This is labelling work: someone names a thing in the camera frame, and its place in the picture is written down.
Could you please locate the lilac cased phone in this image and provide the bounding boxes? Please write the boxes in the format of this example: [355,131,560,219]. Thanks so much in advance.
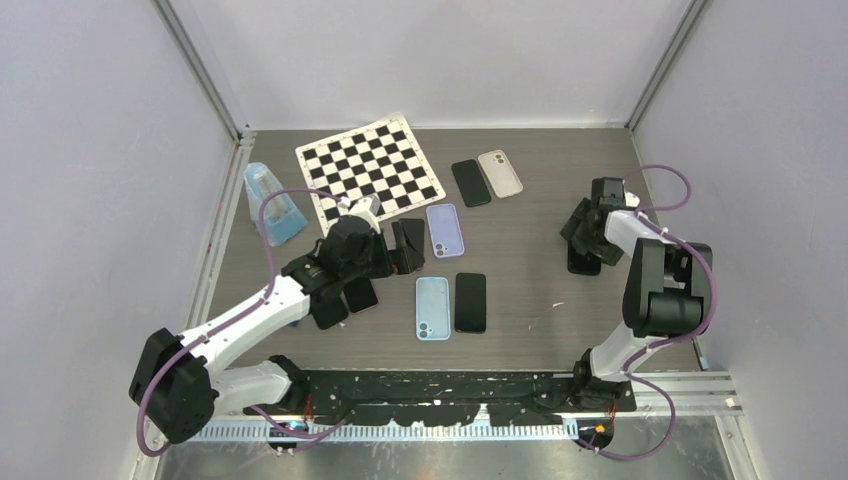
[426,203,465,259]

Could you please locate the purple edged phone from case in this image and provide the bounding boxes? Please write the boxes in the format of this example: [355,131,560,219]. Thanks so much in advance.
[343,278,379,314]

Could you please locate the beige phone case with ring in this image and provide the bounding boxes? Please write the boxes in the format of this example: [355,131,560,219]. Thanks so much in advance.
[477,150,524,199]

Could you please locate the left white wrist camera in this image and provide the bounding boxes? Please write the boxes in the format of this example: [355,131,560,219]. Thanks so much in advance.
[339,194,381,233]

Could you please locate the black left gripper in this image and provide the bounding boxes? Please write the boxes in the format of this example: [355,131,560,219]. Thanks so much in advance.
[341,221,422,282]

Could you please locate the dark phone from lilac case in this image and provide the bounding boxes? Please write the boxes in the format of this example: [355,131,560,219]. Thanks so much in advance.
[394,217,427,272]

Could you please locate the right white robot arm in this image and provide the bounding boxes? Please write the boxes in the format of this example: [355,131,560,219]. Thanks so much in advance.
[560,177,712,411]

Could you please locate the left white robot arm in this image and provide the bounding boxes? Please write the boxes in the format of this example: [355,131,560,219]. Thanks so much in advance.
[129,215,425,445]

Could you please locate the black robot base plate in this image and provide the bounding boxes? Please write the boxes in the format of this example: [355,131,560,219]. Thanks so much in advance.
[262,370,637,427]

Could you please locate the light blue cased phone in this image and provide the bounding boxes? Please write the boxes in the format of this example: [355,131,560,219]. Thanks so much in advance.
[415,277,451,341]

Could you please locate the black white chessboard mat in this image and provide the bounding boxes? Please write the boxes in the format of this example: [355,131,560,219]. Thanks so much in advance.
[295,113,446,234]

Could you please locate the black phone from blue case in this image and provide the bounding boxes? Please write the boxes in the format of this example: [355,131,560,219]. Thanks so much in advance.
[454,273,487,334]

